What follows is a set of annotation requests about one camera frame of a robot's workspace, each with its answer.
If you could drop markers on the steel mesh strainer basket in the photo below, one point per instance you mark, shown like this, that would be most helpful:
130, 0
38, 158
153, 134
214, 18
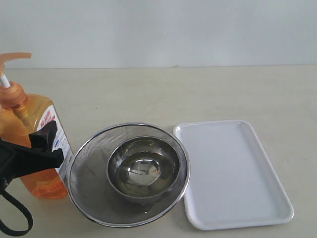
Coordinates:
92, 194

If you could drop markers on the orange pump soap bottle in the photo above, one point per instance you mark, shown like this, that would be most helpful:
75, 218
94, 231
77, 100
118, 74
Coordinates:
22, 114

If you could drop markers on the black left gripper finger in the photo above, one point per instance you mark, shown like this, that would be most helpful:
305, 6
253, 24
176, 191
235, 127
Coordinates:
18, 161
43, 137

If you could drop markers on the white rectangular plastic tray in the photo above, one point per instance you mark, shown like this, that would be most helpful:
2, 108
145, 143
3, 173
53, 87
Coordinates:
232, 181

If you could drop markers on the small stainless steel bowl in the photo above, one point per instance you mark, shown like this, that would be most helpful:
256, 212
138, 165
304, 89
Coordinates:
143, 169

